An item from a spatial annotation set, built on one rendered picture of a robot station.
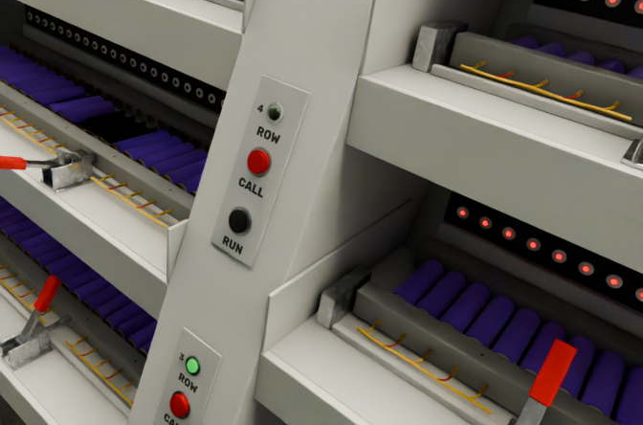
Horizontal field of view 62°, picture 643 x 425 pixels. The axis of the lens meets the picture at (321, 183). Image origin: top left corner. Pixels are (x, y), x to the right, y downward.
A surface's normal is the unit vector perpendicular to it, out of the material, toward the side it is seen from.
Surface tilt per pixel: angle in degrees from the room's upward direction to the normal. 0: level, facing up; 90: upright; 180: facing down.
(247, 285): 90
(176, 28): 108
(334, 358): 18
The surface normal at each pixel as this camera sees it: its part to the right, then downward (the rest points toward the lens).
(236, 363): -0.52, 0.01
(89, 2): -0.60, 0.29
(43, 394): 0.15, -0.87
